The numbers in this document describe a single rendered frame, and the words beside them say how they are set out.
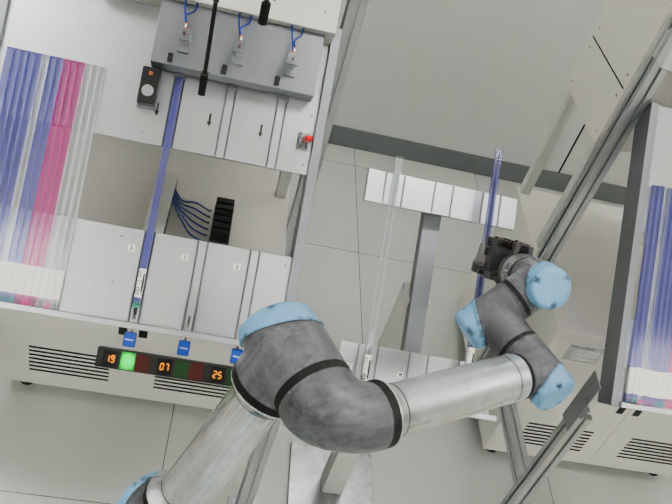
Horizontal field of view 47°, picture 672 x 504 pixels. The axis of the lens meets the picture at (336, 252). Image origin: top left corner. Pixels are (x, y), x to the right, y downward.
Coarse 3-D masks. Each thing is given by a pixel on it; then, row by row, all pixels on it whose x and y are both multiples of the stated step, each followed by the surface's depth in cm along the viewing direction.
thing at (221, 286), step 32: (96, 224) 157; (96, 256) 156; (128, 256) 157; (160, 256) 158; (192, 256) 160; (224, 256) 161; (256, 256) 162; (64, 288) 155; (96, 288) 156; (128, 288) 157; (160, 288) 158; (192, 288) 159; (224, 288) 160; (256, 288) 162; (128, 320) 156; (160, 320) 158; (192, 320) 159; (224, 320) 160
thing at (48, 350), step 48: (96, 144) 213; (144, 144) 219; (96, 192) 199; (144, 192) 203; (192, 192) 208; (240, 192) 213; (288, 192) 219; (240, 240) 199; (0, 336) 204; (48, 336) 204; (96, 336) 204; (144, 336) 204; (48, 384) 217; (96, 384) 217; (144, 384) 217; (192, 384) 217
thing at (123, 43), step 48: (48, 0) 157; (96, 0) 159; (0, 48) 155; (48, 48) 157; (96, 48) 159; (144, 48) 160; (192, 96) 162; (240, 96) 163; (192, 144) 161; (240, 144) 163; (288, 144) 165
